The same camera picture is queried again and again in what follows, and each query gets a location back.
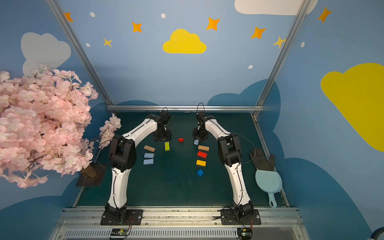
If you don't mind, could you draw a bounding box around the natural wood block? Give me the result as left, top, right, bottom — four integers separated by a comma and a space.
198, 145, 210, 151
144, 145, 156, 153

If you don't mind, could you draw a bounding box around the right controller board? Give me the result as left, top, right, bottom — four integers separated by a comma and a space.
237, 228, 253, 240

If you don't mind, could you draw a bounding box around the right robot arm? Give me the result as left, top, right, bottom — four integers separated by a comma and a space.
193, 111, 254, 220

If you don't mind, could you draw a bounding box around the aluminium back frame bar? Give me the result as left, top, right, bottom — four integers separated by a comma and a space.
107, 105, 264, 112

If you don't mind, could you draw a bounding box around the left controller board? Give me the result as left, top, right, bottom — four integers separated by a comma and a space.
110, 228, 130, 239

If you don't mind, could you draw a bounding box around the controller board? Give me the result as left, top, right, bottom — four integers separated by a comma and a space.
237, 228, 253, 240
110, 228, 130, 239

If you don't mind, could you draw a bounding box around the yellow rectangular block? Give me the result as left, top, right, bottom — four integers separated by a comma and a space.
196, 160, 207, 167

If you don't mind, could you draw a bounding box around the aluminium front rail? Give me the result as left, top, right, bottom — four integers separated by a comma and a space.
50, 207, 310, 240

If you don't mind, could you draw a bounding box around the pink cherry blossom tree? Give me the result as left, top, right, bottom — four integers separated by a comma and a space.
1, 66, 122, 189

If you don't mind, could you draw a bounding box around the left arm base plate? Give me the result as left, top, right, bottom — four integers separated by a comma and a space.
100, 209, 143, 226

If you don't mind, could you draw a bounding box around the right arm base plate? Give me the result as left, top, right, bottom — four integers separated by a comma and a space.
220, 208, 262, 226

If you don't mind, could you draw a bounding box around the blue cube block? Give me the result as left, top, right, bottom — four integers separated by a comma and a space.
197, 169, 204, 177

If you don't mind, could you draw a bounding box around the light blue dustpan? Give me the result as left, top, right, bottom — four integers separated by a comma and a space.
255, 170, 283, 208

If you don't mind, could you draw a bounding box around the dark tree base plate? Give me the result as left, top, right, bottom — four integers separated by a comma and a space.
76, 162, 108, 187

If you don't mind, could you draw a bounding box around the red rectangular block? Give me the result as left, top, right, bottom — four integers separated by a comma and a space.
197, 151, 208, 159

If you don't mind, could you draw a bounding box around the black rubber glove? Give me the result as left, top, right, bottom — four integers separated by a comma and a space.
250, 148, 276, 171

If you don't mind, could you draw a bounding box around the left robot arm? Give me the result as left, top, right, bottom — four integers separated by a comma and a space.
105, 110, 172, 224

